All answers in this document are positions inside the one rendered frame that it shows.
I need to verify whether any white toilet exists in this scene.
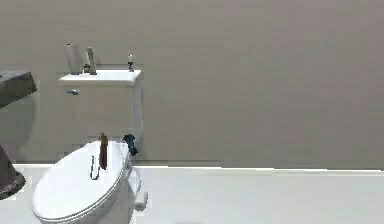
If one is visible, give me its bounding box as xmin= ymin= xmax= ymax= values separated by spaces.
xmin=31 ymin=69 xmax=149 ymax=224

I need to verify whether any dark blue small object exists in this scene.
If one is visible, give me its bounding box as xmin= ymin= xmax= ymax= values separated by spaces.
xmin=122 ymin=133 xmax=139 ymax=157

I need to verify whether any beige tall bottle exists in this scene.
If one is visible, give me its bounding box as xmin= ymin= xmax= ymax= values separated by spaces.
xmin=83 ymin=46 xmax=98 ymax=76

